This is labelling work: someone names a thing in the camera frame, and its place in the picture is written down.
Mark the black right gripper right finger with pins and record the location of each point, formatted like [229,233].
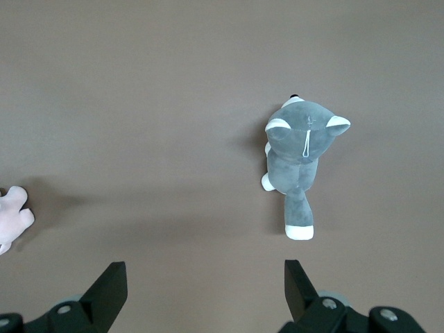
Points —
[301,301]

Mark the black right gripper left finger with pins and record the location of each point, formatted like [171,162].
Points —
[104,298]

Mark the grey husky plush toy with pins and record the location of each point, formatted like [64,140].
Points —
[295,166]

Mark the pale pink plush dog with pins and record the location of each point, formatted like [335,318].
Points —
[14,215]

